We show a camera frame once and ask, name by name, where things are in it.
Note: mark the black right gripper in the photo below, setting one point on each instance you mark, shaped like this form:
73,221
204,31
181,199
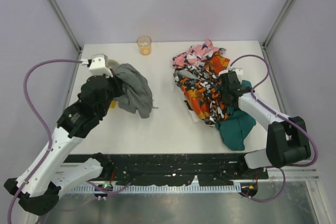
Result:
226,91

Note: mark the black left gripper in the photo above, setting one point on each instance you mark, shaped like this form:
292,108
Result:
115,85

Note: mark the black orange camouflage cloth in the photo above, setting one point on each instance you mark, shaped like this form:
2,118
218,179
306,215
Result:
201,88

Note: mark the teal cloth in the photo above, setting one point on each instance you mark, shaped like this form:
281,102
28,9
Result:
233,125

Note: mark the grey cloth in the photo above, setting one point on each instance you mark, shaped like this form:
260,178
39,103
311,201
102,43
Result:
137,95

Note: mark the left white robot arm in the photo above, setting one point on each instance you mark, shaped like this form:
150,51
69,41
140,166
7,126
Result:
39,188

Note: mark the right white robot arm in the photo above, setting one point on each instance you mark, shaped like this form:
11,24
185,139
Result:
287,142

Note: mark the orange brown patterned cloth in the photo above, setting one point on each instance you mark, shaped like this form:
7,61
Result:
217,63

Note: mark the white cloth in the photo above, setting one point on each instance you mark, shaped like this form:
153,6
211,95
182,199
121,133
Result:
194,117

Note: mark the pink patterned cloth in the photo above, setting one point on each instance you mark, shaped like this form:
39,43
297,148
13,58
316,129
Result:
196,55

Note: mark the yellow cube block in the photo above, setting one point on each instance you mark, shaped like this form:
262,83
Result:
112,105

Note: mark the grey ceramic bowl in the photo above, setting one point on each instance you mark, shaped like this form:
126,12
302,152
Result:
112,63

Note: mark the orange translucent plastic cup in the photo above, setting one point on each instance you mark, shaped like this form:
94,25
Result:
144,44

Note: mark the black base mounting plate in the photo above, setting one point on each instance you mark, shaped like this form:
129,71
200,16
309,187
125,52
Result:
178,169

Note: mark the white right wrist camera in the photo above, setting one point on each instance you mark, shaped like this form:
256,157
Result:
239,71

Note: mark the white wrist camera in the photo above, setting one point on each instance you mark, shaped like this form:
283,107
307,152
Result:
239,71
98,65

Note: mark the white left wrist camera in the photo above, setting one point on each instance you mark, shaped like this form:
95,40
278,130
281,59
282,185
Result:
98,65

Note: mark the white slotted cable duct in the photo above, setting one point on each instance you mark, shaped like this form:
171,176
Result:
192,188

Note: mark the left aluminium frame post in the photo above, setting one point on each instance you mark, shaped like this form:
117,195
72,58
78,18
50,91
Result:
62,19

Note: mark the aluminium frame post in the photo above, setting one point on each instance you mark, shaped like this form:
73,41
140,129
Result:
62,19
279,20

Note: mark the right aluminium frame post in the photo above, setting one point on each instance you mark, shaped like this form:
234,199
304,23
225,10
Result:
279,20

